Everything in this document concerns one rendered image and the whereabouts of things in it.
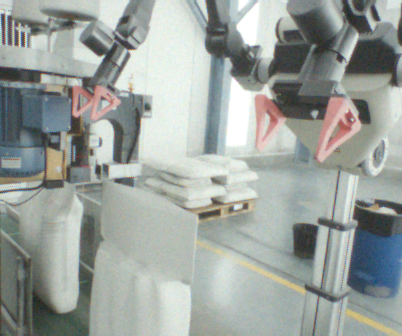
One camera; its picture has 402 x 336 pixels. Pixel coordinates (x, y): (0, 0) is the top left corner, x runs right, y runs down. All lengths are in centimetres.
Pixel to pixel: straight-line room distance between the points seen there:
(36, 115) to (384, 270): 267
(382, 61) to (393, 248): 214
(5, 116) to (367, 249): 261
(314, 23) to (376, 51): 59
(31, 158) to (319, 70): 78
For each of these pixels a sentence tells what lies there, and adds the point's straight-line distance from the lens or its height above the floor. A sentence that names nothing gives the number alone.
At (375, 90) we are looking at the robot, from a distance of 109.
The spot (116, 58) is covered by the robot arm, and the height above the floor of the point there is 141.
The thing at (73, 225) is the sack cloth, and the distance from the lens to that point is 172.
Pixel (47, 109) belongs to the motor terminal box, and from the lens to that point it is 102.
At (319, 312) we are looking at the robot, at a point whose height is 61.
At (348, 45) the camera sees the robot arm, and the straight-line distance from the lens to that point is 59.
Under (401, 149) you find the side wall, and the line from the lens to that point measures 916.
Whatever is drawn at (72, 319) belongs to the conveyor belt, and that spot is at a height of 38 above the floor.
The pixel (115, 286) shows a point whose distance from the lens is 124.
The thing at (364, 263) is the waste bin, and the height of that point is 24.
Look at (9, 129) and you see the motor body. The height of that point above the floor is 121.
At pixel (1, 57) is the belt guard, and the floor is 139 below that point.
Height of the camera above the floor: 132
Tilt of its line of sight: 10 degrees down
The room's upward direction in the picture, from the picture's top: 5 degrees clockwise
